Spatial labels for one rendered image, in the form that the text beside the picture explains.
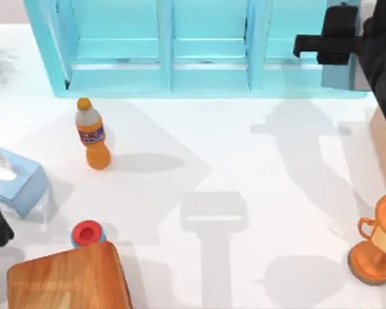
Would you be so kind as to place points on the light blue rack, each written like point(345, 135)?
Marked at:
point(209, 48)

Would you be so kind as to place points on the bronze trophy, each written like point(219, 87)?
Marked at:
point(378, 251)

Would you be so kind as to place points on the orange bottle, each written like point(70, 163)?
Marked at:
point(91, 128)

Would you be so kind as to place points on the blue bottle with red cap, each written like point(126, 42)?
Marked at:
point(86, 234)

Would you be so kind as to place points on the light blue tissue box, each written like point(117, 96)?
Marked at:
point(22, 186)

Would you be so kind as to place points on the wooden cutting board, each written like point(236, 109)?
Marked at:
point(67, 280)

